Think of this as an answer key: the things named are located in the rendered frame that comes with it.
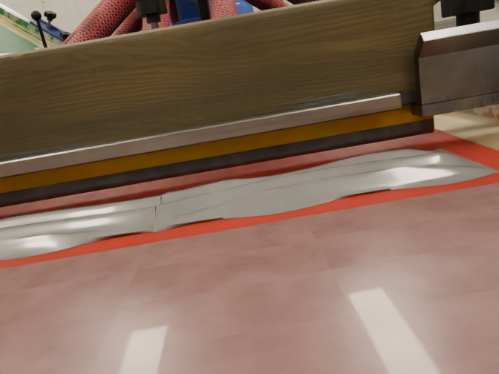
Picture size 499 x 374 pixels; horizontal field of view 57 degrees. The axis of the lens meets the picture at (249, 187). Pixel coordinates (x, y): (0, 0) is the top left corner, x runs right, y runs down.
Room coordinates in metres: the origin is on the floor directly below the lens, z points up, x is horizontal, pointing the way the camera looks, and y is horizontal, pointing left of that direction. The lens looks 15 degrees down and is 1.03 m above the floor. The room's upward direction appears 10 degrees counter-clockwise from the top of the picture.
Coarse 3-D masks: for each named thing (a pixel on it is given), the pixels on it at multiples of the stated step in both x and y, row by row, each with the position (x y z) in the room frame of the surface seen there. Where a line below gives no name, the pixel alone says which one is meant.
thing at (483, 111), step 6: (474, 108) 0.39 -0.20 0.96; (480, 108) 0.38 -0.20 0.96; (486, 108) 0.37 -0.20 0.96; (492, 108) 0.36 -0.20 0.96; (498, 108) 0.36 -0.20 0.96; (474, 114) 0.39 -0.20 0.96; (480, 114) 0.38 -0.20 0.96; (486, 114) 0.37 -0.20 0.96; (492, 114) 0.36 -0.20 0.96; (498, 114) 0.36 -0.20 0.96
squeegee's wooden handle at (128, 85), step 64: (320, 0) 0.32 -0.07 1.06; (384, 0) 0.31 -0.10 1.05; (0, 64) 0.31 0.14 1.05; (64, 64) 0.31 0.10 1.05; (128, 64) 0.31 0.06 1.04; (192, 64) 0.31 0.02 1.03; (256, 64) 0.31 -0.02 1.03; (320, 64) 0.31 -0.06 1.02; (384, 64) 0.31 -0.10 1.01; (0, 128) 0.31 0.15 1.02; (64, 128) 0.31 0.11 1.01; (128, 128) 0.31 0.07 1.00
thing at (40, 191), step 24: (432, 120) 0.32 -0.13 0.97; (288, 144) 0.32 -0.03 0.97; (312, 144) 0.32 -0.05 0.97; (336, 144) 0.32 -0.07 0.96; (360, 144) 0.32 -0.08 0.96; (144, 168) 0.32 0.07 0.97; (168, 168) 0.32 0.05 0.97; (192, 168) 0.32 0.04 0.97; (216, 168) 0.32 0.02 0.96; (24, 192) 0.32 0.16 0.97; (48, 192) 0.32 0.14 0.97; (72, 192) 0.32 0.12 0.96
